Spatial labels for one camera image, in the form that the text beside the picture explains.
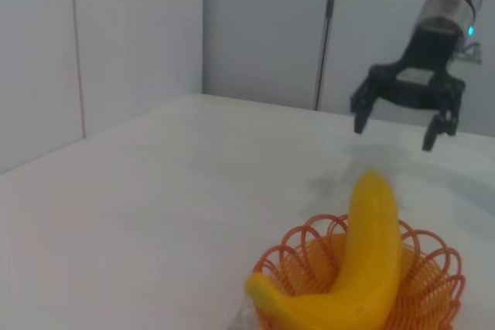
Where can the yellow banana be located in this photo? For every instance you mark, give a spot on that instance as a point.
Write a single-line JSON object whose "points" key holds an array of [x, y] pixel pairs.
{"points": [[367, 252]]}

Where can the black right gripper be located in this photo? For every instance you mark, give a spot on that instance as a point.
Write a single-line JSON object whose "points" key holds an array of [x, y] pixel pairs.
{"points": [[429, 55]]}

